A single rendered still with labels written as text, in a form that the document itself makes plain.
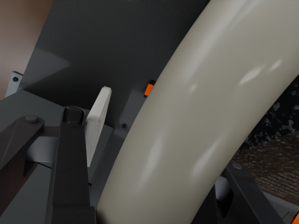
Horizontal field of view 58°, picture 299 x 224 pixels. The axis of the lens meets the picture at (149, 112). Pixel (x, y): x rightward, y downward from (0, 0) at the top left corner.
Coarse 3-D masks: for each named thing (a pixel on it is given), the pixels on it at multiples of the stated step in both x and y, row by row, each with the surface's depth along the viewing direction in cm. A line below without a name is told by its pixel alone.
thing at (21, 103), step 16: (16, 80) 104; (16, 96) 98; (32, 96) 104; (0, 112) 85; (16, 112) 89; (32, 112) 93; (48, 112) 98; (0, 128) 78; (112, 128) 108; (96, 160) 84; (32, 176) 66; (48, 176) 68; (32, 192) 62; (16, 208) 56; (32, 208) 58
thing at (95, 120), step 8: (104, 88) 20; (104, 96) 18; (96, 104) 16; (104, 104) 17; (96, 112) 15; (104, 112) 16; (88, 120) 14; (96, 120) 14; (104, 120) 20; (88, 128) 14; (96, 128) 14; (88, 136) 14; (96, 136) 14; (88, 144) 14; (96, 144) 17; (88, 152) 15; (88, 160) 15
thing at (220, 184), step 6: (222, 174) 14; (222, 180) 14; (216, 186) 14; (222, 186) 14; (228, 186) 14; (216, 192) 14; (222, 192) 14; (228, 192) 14; (216, 198) 14; (222, 198) 14; (228, 198) 14; (228, 204) 14
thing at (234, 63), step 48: (240, 0) 6; (288, 0) 6; (192, 48) 7; (240, 48) 6; (288, 48) 6; (192, 96) 6; (240, 96) 6; (144, 144) 7; (192, 144) 7; (240, 144) 7; (144, 192) 7; (192, 192) 7
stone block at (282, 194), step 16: (208, 0) 82; (288, 96) 29; (272, 112) 31; (288, 112) 29; (256, 128) 34; (272, 128) 32; (288, 128) 30; (256, 144) 35; (272, 144) 33; (288, 144) 32; (240, 160) 40; (256, 160) 38; (272, 160) 37; (288, 160) 35; (256, 176) 43; (272, 176) 41; (288, 176) 39; (272, 192) 47; (288, 192) 44
